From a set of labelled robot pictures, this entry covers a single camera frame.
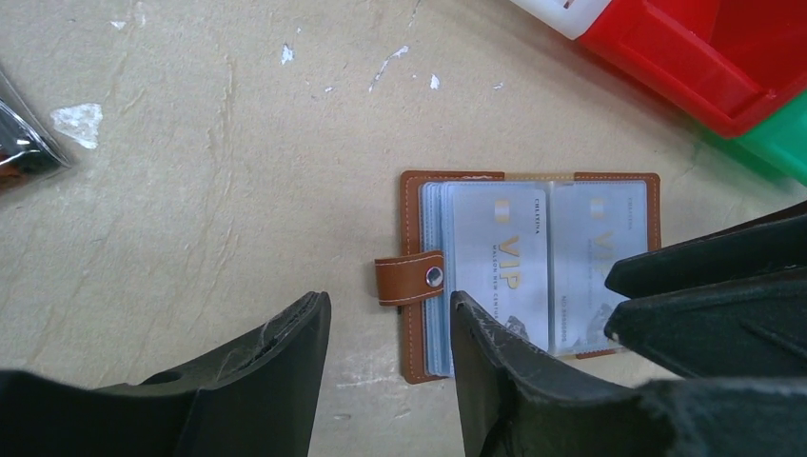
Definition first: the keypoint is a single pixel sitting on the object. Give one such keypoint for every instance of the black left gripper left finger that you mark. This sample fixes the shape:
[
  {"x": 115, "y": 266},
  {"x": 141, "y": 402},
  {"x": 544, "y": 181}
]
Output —
[{"x": 255, "y": 395}]

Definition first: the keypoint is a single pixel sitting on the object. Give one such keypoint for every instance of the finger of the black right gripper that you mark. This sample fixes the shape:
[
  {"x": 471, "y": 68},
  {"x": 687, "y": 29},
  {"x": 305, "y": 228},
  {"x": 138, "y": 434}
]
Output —
[
  {"x": 752, "y": 327},
  {"x": 768, "y": 244}
]

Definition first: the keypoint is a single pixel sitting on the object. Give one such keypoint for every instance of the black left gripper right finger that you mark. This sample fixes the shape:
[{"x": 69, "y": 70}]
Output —
[{"x": 517, "y": 400}]

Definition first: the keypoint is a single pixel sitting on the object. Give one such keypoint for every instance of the green plastic bin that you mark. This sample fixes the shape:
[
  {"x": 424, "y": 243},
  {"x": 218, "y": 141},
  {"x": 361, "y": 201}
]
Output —
[{"x": 780, "y": 140}]

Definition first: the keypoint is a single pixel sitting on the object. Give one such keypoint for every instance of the brown leather card holder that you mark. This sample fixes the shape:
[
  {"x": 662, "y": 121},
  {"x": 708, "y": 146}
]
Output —
[{"x": 420, "y": 280}]

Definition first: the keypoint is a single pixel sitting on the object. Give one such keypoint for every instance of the white vip card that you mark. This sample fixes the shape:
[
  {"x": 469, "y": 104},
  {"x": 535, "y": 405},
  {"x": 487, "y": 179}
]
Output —
[
  {"x": 593, "y": 225},
  {"x": 500, "y": 248}
]

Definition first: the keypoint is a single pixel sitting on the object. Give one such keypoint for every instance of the red plastic bin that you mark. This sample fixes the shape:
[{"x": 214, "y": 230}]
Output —
[{"x": 728, "y": 64}]

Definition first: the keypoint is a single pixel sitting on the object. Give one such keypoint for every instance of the white plastic bin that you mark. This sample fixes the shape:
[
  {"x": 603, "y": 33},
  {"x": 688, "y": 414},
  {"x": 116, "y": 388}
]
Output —
[{"x": 571, "y": 18}]

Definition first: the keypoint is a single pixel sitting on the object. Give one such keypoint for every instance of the pack of coloured markers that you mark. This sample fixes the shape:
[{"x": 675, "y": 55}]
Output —
[{"x": 28, "y": 151}]

